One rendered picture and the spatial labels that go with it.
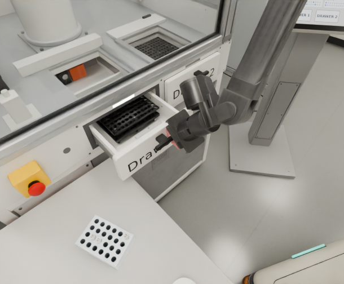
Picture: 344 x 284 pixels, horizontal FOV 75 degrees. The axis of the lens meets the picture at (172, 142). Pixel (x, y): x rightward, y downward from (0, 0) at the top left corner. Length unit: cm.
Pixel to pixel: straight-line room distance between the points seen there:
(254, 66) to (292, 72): 101
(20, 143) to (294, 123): 200
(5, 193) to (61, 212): 15
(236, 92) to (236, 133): 145
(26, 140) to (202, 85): 44
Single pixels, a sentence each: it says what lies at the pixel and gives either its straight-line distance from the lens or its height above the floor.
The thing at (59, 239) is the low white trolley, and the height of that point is 76.
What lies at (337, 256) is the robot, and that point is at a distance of 137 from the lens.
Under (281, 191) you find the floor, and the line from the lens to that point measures 174.
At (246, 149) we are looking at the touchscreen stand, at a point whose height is 4.
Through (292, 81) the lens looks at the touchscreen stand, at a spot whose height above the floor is 63.
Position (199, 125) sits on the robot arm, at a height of 105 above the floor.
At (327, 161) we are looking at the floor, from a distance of 206.
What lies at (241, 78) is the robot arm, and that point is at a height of 115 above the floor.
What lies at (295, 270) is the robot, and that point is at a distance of 126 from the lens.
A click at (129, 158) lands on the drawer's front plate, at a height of 90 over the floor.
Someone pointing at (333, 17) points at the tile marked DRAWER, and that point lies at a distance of 127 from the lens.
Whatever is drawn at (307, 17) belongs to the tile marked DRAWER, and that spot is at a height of 100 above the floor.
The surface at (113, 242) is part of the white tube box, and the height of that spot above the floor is 80.
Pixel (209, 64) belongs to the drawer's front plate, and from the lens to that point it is 96.
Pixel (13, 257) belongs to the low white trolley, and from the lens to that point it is 77.
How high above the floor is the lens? 140
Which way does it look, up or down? 51 degrees down
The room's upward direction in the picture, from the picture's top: straight up
